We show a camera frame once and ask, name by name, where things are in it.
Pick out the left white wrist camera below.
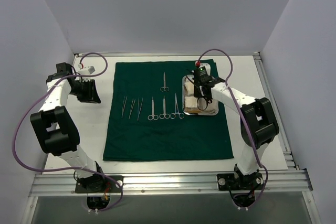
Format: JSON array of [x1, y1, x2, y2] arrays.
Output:
[[77, 64, 95, 76]]

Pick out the stainless steel instrument tray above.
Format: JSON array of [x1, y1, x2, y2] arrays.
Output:
[[181, 74, 219, 116]]

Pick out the purple cable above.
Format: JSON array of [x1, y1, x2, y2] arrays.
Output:
[[195, 48, 268, 207], [12, 52, 124, 212]]

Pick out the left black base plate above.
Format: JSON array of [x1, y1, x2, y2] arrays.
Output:
[[75, 174, 124, 194]]

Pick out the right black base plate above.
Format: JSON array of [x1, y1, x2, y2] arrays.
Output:
[[216, 172, 264, 191]]

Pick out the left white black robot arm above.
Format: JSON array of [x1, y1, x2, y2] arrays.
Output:
[[30, 62, 106, 192]]

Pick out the steel forceps clamp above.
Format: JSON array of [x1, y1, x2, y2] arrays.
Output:
[[170, 94, 185, 120]]

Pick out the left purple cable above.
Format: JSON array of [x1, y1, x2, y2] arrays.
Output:
[[12, 52, 124, 212]]

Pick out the cotton ball bag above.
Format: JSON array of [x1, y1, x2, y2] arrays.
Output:
[[184, 81, 197, 109]]

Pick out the right aluminium frame rail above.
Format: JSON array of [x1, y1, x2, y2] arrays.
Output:
[[253, 52, 299, 170]]

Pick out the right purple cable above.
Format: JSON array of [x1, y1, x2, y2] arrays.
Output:
[[195, 48, 268, 207]]

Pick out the front aluminium frame rail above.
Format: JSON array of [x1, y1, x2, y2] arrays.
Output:
[[29, 170, 312, 197]]

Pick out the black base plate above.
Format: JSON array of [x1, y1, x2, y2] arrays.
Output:
[[75, 174, 124, 194], [216, 172, 264, 191]]

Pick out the back aluminium frame rail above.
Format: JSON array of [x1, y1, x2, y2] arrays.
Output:
[[74, 52, 261, 58]]

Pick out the small steel scissors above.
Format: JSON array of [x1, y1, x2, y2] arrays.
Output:
[[160, 72, 170, 92]]

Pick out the curved tip steel tweezers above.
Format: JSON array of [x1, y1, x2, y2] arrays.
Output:
[[128, 98, 136, 119]]

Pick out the aluminium frame rail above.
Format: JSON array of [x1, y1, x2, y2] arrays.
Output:
[[74, 52, 261, 58], [29, 170, 312, 197], [253, 52, 299, 170]]

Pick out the black loop cable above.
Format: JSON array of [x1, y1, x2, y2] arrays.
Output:
[[196, 87, 213, 112]]

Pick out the dark green surgical cloth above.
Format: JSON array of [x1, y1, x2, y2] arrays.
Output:
[[103, 61, 234, 162]]

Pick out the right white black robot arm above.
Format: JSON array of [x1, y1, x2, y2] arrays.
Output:
[[192, 64, 279, 189]]

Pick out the steel surgical scissors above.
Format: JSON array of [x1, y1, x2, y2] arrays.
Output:
[[148, 97, 159, 121]]

